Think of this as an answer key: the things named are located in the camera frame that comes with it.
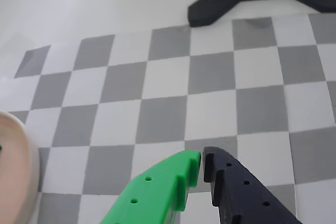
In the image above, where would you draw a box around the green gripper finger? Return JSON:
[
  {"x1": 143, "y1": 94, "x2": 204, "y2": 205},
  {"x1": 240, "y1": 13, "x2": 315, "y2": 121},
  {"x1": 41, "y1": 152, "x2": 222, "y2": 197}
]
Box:
[{"x1": 99, "y1": 150, "x2": 202, "y2": 224}]

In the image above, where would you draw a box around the beige round bowl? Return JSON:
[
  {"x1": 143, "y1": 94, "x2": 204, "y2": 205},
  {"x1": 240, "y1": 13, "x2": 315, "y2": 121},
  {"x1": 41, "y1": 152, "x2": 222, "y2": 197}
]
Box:
[{"x1": 0, "y1": 110, "x2": 41, "y2": 224}]

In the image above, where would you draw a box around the grey white checkerboard mat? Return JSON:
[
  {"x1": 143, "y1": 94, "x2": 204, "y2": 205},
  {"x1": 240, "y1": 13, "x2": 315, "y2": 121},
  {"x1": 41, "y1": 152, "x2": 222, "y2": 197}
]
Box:
[{"x1": 13, "y1": 14, "x2": 336, "y2": 224}]

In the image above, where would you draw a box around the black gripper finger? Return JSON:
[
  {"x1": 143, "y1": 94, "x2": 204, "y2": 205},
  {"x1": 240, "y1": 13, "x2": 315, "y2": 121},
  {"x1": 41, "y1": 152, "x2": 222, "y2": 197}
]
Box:
[{"x1": 201, "y1": 146, "x2": 302, "y2": 224}]

